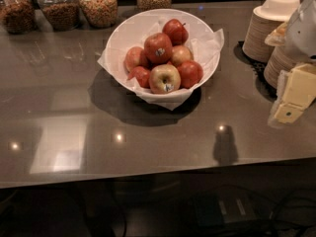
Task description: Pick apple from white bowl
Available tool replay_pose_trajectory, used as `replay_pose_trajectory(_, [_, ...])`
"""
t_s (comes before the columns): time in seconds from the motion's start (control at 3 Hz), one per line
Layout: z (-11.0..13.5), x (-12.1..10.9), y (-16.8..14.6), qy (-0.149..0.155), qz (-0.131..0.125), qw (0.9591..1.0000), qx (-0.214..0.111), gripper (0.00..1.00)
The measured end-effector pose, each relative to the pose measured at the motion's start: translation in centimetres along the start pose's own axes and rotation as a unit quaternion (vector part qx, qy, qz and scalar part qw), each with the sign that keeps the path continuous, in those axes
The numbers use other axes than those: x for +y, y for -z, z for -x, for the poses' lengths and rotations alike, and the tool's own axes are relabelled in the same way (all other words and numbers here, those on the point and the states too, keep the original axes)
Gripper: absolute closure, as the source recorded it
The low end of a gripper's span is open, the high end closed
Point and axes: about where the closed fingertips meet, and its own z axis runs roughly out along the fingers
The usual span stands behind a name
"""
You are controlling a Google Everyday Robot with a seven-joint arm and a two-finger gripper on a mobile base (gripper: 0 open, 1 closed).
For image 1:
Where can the pale red apple left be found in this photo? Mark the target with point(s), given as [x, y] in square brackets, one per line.
[135, 57]

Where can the red apple right front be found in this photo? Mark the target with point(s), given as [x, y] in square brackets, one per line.
[191, 73]

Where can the dark box under table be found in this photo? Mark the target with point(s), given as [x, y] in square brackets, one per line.
[232, 210]

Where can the yellow-red front apple with sticker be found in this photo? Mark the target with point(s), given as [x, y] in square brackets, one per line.
[164, 79]

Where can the glass jar colourful cereal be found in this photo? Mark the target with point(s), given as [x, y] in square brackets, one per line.
[100, 13]

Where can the small red apple front left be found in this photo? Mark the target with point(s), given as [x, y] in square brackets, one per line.
[141, 74]

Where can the glass jar far left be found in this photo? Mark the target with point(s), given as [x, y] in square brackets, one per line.
[17, 16]

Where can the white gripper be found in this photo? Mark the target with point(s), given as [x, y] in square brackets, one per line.
[302, 34]

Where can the red apple with sticker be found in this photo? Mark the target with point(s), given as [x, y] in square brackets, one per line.
[158, 48]

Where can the glass jar dark cereal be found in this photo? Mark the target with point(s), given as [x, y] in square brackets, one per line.
[63, 15]

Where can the back stack paper bowls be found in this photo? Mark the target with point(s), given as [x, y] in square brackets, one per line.
[265, 19]

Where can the black tray under bowls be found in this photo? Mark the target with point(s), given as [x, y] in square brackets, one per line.
[258, 68]

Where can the yellow-red apple middle right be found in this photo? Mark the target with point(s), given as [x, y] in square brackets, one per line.
[180, 54]

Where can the red apple at back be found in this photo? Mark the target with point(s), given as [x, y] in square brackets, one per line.
[176, 32]

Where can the white bowl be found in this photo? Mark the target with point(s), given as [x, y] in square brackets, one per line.
[131, 33]

